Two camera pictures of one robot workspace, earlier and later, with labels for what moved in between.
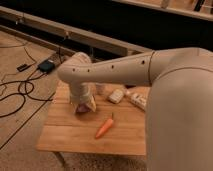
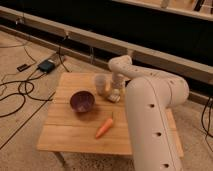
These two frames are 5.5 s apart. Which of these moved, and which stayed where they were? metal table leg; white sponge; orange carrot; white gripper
Moved: white gripper
Stayed: orange carrot; white sponge; metal table leg
